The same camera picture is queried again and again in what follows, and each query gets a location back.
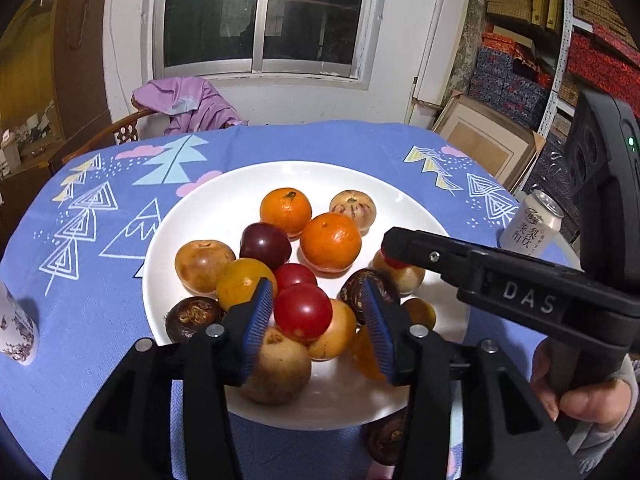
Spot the stone-pattern panel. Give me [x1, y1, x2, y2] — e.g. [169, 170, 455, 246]
[445, 0, 486, 98]

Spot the speckled yellow passion fruit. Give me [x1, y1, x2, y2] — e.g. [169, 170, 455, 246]
[174, 240, 237, 295]

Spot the orange-tan persimmon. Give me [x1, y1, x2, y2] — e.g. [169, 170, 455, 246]
[307, 298, 358, 362]

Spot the wooden cabinet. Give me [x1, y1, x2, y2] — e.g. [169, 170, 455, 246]
[0, 0, 113, 241]

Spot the large tan pear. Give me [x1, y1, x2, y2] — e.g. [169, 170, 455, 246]
[240, 325, 312, 407]

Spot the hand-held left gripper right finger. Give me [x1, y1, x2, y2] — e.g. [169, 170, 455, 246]
[361, 278, 583, 480]

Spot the white board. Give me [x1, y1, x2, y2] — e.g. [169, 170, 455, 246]
[406, 0, 473, 111]

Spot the large dark red plum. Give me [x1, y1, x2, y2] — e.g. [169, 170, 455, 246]
[239, 223, 292, 271]

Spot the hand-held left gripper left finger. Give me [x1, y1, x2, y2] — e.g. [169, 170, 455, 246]
[52, 277, 276, 480]

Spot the purple garment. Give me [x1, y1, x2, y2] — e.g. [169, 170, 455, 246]
[131, 77, 246, 136]

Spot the white metal shelf rack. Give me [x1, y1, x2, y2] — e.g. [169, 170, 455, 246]
[537, 0, 640, 131]

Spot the yellow tomato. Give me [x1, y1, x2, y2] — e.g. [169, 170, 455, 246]
[216, 257, 276, 312]

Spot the blue printed tablecloth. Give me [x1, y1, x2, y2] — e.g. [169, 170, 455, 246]
[0, 120, 601, 480]

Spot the shelf of patterned boxes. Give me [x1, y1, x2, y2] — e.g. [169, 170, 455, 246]
[467, 0, 640, 201]

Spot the person's right hand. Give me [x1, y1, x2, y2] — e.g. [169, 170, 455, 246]
[530, 342, 633, 423]

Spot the white oval plate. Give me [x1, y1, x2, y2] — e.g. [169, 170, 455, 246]
[142, 161, 471, 431]

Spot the pale drink can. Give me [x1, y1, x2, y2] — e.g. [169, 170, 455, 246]
[500, 189, 565, 258]

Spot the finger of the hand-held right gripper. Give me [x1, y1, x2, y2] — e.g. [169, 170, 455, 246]
[381, 226, 486, 291]

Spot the white paper cup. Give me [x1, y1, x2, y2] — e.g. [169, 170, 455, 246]
[0, 280, 40, 367]

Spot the wooden chair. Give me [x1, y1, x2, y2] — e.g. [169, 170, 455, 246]
[47, 107, 173, 176]

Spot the sliding glass window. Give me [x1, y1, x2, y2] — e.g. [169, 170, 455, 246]
[150, 0, 386, 83]

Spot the small tan longan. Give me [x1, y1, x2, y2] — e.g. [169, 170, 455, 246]
[401, 297, 437, 332]

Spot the cardboard picture frame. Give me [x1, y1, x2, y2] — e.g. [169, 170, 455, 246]
[432, 90, 548, 193]

